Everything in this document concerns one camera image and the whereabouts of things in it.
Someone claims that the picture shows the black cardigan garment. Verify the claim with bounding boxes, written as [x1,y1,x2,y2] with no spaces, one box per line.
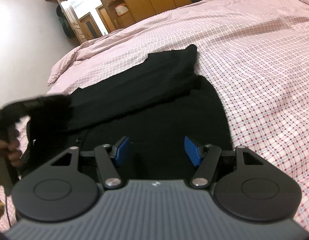
[24,44,233,181]

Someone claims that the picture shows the person's left hand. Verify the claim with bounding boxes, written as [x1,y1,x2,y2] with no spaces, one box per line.
[0,138,22,167]

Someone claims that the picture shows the pink checked bed cover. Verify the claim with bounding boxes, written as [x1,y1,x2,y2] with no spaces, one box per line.
[0,0,309,233]

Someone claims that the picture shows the wooden door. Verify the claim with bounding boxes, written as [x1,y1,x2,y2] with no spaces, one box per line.
[79,12,102,40]

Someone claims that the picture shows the pink white box on shelf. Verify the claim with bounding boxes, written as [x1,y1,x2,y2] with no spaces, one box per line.
[114,3,129,16]

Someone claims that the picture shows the dark clothes hanging on wall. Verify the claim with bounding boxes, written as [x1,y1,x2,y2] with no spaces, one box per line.
[56,5,75,38]

